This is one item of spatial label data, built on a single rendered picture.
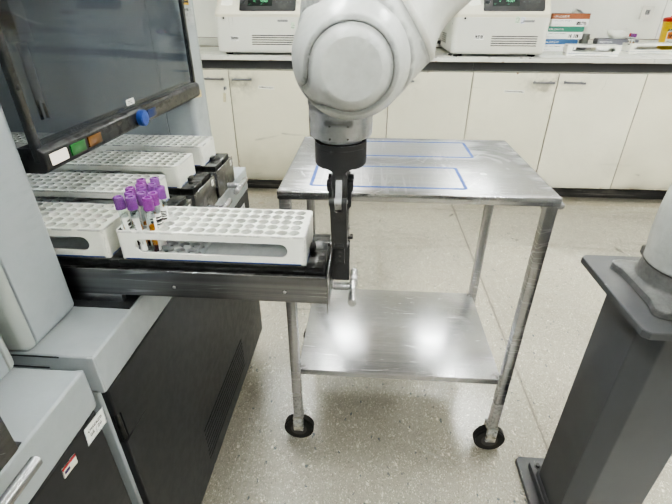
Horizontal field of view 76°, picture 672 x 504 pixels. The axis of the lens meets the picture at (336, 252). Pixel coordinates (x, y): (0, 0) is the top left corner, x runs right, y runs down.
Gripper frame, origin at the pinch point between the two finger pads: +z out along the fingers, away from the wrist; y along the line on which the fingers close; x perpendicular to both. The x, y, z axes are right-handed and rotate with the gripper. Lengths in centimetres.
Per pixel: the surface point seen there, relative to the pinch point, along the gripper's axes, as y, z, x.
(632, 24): -292, -25, 183
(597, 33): -292, -19, 162
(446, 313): -55, 52, 32
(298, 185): -28.0, -2.1, -11.3
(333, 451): -21, 80, -4
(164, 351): 1.8, 20.8, -33.7
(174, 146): -41, -7, -44
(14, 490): 38.9, 4.5, -29.5
